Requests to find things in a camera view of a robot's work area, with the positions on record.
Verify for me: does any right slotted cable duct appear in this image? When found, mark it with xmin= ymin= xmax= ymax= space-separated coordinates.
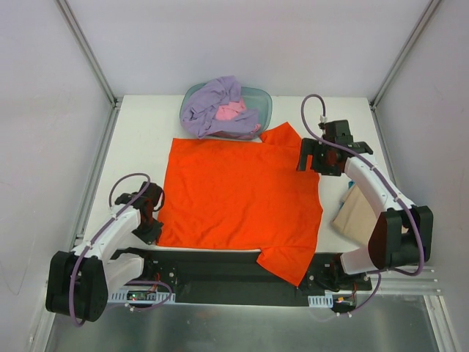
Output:
xmin=308 ymin=294 xmax=333 ymax=309

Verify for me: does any slotted cable duct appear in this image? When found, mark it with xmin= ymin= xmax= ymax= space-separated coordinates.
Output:
xmin=308 ymin=294 xmax=333 ymax=309
xmin=108 ymin=289 xmax=176 ymax=304

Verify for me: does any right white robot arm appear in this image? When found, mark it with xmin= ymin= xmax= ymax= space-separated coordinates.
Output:
xmin=297 ymin=117 xmax=433 ymax=290

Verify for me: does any left slotted cable duct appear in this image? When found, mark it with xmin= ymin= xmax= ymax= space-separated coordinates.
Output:
xmin=108 ymin=289 xmax=176 ymax=304

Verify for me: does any aluminium frame post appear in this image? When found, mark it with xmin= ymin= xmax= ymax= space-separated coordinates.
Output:
xmin=54 ymin=0 xmax=122 ymax=107
xmin=370 ymin=0 xmax=443 ymax=111

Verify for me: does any pink t shirt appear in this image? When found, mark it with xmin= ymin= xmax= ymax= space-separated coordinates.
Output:
xmin=215 ymin=98 xmax=261 ymax=133

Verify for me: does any right aluminium frame post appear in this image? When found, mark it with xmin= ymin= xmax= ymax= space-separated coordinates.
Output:
xmin=370 ymin=0 xmax=443 ymax=111

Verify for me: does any brown cardboard sheet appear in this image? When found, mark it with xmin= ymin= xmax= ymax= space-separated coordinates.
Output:
xmin=331 ymin=185 xmax=377 ymax=246

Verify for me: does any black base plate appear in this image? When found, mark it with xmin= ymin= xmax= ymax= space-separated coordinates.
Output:
xmin=109 ymin=247 xmax=421 ymax=304

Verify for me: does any orange t shirt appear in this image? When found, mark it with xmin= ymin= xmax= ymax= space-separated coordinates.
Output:
xmin=158 ymin=123 xmax=322 ymax=285

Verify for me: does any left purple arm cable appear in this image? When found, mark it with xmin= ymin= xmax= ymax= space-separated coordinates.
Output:
xmin=69 ymin=172 xmax=175 ymax=328

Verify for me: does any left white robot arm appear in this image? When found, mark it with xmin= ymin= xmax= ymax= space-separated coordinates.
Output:
xmin=45 ymin=182 xmax=165 ymax=323

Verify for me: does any front aluminium rail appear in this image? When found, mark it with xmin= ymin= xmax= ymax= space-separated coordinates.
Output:
xmin=45 ymin=258 xmax=443 ymax=296

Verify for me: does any left aluminium frame post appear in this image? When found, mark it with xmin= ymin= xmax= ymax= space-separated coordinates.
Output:
xmin=54 ymin=0 xmax=122 ymax=107

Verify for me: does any lilac t shirt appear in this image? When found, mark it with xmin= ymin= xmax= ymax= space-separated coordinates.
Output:
xmin=180 ymin=76 xmax=242 ymax=139

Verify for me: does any teal plastic basket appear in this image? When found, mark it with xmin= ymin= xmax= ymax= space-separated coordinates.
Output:
xmin=179 ymin=83 xmax=274 ymax=142

